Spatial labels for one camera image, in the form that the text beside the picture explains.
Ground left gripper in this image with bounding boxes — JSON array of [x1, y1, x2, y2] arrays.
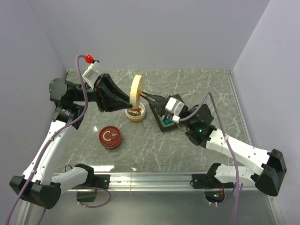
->
[[72, 73, 134, 112]]

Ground orange food piece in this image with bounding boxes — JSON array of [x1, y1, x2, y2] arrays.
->
[[130, 107, 142, 112]]

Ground cream round lid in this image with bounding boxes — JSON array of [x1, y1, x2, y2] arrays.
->
[[129, 75, 144, 108]]

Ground brown food piece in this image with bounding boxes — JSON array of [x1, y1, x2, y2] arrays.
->
[[128, 111, 141, 117]]

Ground metal tongs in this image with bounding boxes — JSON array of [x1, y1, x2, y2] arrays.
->
[[177, 123, 188, 132]]

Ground red round lid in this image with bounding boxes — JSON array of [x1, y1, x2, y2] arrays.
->
[[98, 126, 122, 147]]

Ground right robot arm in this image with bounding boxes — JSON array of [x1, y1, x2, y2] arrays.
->
[[143, 93, 287, 196]]

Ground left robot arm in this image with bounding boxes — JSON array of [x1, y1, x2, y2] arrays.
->
[[9, 74, 132, 209]]

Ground black teal square tray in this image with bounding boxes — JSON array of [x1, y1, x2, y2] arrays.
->
[[145, 94, 185, 132]]

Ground cream white bowl container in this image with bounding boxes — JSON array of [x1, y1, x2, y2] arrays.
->
[[125, 103, 146, 122]]

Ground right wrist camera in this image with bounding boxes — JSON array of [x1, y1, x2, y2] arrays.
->
[[165, 97, 185, 123]]

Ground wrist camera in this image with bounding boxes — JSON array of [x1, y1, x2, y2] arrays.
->
[[82, 60, 101, 89], [165, 97, 185, 123]]

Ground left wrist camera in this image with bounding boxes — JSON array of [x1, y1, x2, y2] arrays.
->
[[82, 60, 101, 89]]

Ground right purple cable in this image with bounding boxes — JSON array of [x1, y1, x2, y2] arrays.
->
[[179, 91, 243, 225]]

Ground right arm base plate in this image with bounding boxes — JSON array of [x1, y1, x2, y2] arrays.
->
[[190, 173, 234, 189]]

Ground aluminium mounting rail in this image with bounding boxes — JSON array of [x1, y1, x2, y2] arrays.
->
[[25, 171, 274, 193]]

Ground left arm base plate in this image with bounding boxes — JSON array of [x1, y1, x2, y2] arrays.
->
[[80, 174, 110, 189]]

